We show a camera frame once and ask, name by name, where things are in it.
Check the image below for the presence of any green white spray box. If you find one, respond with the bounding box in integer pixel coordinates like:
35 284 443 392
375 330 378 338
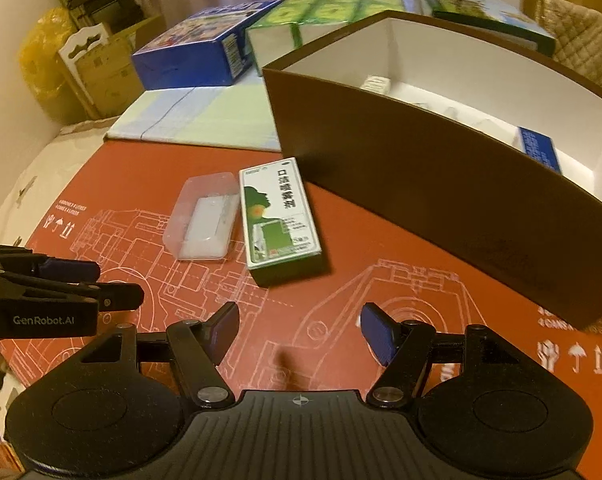
239 157 327 287

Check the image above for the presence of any tall blue medicine box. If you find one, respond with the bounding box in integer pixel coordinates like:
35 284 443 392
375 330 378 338
514 127 562 174

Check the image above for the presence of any white plug adapter cube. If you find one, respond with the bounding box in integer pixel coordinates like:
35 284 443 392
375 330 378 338
360 75 391 96

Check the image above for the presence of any red printed cardboard mat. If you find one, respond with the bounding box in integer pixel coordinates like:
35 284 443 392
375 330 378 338
0 141 602 479

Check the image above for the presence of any clear plastic case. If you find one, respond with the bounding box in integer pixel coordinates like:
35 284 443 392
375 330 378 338
162 172 240 261

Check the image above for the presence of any yellow plastic bag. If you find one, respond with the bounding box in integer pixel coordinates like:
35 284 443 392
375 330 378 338
18 8 87 126

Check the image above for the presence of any large brown storage box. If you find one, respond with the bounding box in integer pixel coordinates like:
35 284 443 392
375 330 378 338
263 11 602 328

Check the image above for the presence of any brown cardboard carton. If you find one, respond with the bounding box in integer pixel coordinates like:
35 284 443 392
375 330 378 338
54 14 166 119

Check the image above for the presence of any pastel striped folded cloth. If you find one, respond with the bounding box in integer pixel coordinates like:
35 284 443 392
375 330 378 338
107 68 280 153

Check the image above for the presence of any blue puzzle box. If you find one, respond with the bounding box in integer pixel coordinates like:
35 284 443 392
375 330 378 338
132 0 281 90

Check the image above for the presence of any green tissue pack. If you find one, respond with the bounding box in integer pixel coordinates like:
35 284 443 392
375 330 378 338
246 0 406 74

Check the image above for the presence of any green picture box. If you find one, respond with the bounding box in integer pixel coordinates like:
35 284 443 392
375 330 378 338
415 0 556 58

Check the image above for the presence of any quilted beige chair cushion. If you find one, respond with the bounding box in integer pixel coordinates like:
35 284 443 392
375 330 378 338
535 0 602 88

